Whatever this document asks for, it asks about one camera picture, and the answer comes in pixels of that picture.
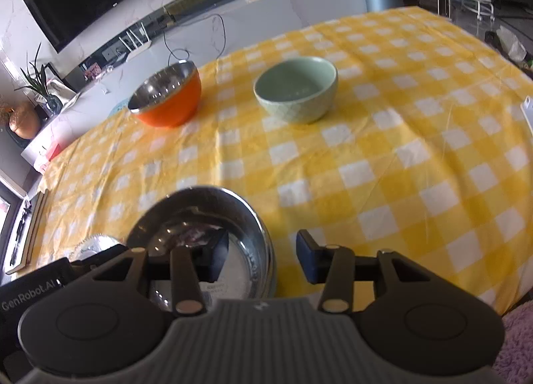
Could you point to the green plant in blue vase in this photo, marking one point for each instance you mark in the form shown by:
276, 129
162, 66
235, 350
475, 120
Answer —
52, 105

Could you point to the green ceramic bowl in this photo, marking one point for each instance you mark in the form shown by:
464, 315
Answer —
300, 109

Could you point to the gold vase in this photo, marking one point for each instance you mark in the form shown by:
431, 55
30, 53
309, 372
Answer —
25, 121

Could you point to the white router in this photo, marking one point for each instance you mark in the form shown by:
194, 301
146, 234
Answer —
139, 50

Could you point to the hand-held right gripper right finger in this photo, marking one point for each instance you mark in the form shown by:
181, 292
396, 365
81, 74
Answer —
306, 259

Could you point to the pink photo card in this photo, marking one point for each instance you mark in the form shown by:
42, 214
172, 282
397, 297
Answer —
92, 70

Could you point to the pink box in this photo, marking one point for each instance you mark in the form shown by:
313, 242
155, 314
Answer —
50, 155

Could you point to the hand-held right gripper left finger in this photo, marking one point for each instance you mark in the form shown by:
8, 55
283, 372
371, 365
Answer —
214, 261

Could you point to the dried flowers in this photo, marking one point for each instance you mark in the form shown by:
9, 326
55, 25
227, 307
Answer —
4, 111

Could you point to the orange steel bowl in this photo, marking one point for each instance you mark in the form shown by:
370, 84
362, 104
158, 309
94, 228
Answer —
175, 109

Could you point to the white plastic bag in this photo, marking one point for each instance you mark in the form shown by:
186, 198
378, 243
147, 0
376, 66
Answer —
510, 44

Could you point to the clear glass plate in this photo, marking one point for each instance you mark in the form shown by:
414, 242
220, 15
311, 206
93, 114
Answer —
93, 242

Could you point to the purple fluffy blanket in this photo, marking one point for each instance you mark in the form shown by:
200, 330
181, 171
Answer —
520, 338

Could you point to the yellow checked tablecloth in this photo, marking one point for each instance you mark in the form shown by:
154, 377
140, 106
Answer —
374, 138

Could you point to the blue steel bowl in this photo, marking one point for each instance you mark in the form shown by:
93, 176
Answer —
250, 238

